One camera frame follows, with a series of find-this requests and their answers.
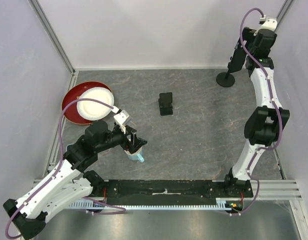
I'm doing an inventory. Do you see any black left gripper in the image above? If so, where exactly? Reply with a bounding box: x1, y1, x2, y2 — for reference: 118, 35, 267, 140
96, 124, 147, 154

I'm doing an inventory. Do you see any black phone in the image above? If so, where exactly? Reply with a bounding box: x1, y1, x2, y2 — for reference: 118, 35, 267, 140
227, 41, 246, 73

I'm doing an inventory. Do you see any black round-base phone holder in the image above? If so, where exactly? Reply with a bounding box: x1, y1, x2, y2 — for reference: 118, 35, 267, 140
216, 57, 235, 88

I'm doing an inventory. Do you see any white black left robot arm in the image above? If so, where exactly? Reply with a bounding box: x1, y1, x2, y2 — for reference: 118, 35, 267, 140
3, 120, 147, 240

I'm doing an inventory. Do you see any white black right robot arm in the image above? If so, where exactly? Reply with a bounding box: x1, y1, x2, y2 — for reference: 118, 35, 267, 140
223, 27, 290, 197

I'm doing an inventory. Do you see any black folding phone stand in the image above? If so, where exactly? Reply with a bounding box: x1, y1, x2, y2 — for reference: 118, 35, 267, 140
158, 92, 173, 116

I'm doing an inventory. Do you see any light blue mug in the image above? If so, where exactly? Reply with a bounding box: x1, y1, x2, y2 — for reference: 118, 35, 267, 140
125, 147, 144, 163

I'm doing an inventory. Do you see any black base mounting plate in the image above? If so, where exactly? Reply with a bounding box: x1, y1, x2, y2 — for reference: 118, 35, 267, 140
92, 173, 254, 199

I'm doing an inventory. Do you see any white round plate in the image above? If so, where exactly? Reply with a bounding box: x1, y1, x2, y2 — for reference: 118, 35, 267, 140
77, 87, 114, 121

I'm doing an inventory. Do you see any red round tray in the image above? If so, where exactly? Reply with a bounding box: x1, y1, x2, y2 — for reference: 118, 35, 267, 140
61, 80, 114, 125

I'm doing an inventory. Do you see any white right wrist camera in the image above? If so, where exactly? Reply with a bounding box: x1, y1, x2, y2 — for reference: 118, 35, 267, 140
253, 15, 277, 36

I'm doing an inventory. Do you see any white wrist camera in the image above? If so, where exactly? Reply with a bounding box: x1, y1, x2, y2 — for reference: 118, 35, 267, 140
112, 106, 131, 134
253, 15, 277, 36

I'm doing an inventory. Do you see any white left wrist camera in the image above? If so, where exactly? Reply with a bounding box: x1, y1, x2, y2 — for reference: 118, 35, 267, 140
112, 106, 131, 134

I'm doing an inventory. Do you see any aluminium frame post right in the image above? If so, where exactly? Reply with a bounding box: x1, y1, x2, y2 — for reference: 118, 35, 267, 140
248, 0, 296, 73

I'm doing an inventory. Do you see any aluminium frame post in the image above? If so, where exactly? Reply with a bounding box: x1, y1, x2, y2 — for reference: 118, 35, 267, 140
248, 0, 296, 73
28, 0, 76, 75

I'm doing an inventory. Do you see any aluminium frame post left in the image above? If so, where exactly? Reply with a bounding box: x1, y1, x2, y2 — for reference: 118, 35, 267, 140
28, 0, 76, 75

